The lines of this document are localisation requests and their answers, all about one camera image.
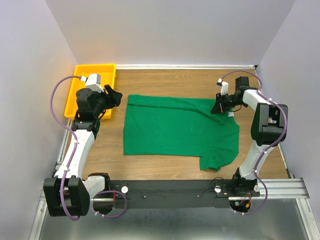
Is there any green t shirt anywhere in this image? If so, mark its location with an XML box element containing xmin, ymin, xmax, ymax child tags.
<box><xmin>123</xmin><ymin>94</ymin><xmax>240</xmax><ymax>171</ymax></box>

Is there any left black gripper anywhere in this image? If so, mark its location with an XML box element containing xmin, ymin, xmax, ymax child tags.
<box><xmin>91</xmin><ymin>84</ymin><xmax>123</xmax><ymax>117</ymax></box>

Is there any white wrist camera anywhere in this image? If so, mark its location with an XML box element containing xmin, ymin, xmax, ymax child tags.
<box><xmin>80</xmin><ymin>73</ymin><xmax>104</xmax><ymax>93</ymax></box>
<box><xmin>216</xmin><ymin>78</ymin><xmax>229</xmax><ymax>96</ymax></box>

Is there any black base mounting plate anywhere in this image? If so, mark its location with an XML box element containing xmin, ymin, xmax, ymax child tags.
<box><xmin>93</xmin><ymin>178</ymin><xmax>260</xmax><ymax>213</ymax></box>

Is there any aluminium front rail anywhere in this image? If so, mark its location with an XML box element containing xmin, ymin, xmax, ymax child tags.
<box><xmin>39</xmin><ymin>177</ymin><xmax>311</xmax><ymax>201</ymax></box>

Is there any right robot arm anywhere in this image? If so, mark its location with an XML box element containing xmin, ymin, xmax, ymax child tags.
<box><xmin>211</xmin><ymin>76</ymin><xmax>288</xmax><ymax>197</ymax></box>

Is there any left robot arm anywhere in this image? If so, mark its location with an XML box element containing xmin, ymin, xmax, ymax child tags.
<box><xmin>43</xmin><ymin>84</ymin><xmax>123</xmax><ymax>221</ymax></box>

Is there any yellow plastic tray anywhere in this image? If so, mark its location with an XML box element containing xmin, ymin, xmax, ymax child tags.
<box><xmin>63</xmin><ymin>63</ymin><xmax>118</xmax><ymax>121</ymax></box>

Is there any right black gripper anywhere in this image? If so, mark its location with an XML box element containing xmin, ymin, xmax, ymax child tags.
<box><xmin>210</xmin><ymin>92</ymin><xmax>244</xmax><ymax>114</ymax></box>

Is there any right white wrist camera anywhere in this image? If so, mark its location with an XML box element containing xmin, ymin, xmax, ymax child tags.
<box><xmin>216</xmin><ymin>78</ymin><xmax>229</xmax><ymax>96</ymax></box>

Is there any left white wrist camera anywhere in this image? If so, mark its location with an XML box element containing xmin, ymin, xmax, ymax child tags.
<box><xmin>80</xmin><ymin>73</ymin><xmax>104</xmax><ymax>93</ymax></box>

